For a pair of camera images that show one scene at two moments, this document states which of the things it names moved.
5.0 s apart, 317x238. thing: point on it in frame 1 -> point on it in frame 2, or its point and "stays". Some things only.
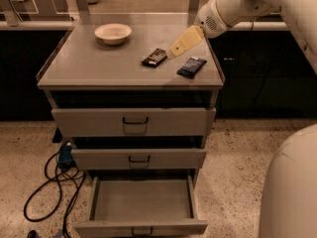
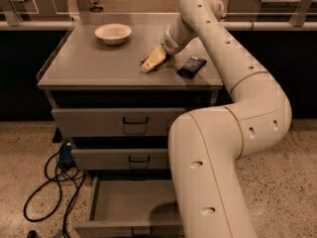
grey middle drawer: (139, 159) stays
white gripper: (211, 21) -> (168, 44)
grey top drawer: (138, 121) stays
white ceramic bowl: (114, 33) stays
